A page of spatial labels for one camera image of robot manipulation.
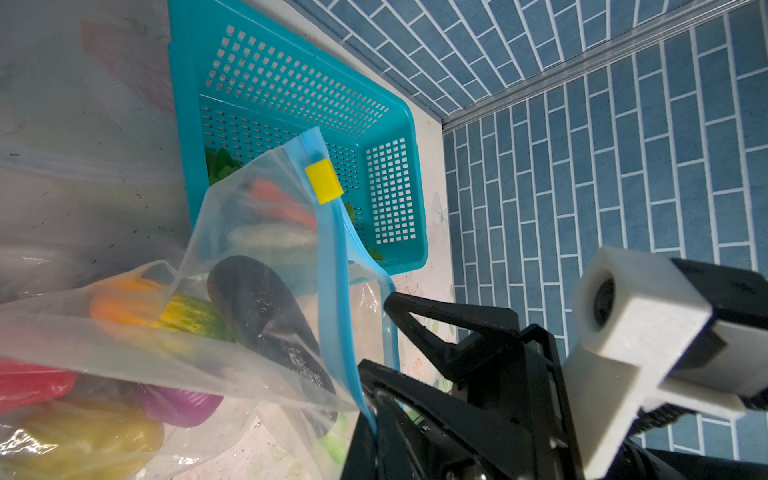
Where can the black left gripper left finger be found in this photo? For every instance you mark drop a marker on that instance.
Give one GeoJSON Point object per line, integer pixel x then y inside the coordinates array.
{"type": "Point", "coordinates": [361, 459]}

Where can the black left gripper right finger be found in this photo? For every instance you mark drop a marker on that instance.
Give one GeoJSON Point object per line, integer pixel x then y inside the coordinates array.
{"type": "Point", "coordinates": [393, 456]}

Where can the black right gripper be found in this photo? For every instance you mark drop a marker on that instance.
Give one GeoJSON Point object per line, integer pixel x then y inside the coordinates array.
{"type": "Point", "coordinates": [528, 402]}

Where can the clear zip top bag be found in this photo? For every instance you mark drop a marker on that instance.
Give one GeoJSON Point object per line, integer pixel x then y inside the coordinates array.
{"type": "Point", "coordinates": [151, 372]}

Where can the black toy eggplant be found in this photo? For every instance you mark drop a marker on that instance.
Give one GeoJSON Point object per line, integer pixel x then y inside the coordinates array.
{"type": "Point", "coordinates": [264, 316]}

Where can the purple toy onion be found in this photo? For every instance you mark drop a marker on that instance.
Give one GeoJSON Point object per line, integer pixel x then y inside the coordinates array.
{"type": "Point", "coordinates": [176, 407]}

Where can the white toy radish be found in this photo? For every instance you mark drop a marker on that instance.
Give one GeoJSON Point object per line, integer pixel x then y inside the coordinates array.
{"type": "Point", "coordinates": [267, 238]}

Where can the toy corn cob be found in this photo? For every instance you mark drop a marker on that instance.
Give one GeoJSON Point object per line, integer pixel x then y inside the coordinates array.
{"type": "Point", "coordinates": [143, 302]}

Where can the orange toy carrot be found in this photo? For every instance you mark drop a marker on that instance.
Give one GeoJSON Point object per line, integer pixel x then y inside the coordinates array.
{"type": "Point", "coordinates": [280, 205]}

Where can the yellow toy potato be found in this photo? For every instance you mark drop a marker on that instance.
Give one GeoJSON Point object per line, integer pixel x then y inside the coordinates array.
{"type": "Point", "coordinates": [81, 439]}

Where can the green toy lettuce leaf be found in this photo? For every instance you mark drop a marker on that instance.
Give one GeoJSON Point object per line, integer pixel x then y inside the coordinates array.
{"type": "Point", "coordinates": [220, 164]}

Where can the red toy pepper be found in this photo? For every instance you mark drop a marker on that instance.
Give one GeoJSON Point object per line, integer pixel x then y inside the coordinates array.
{"type": "Point", "coordinates": [24, 384]}

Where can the teal plastic basket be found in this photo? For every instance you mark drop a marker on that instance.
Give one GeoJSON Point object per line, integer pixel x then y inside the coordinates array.
{"type": "Point", "coordinates": [244, 85]}

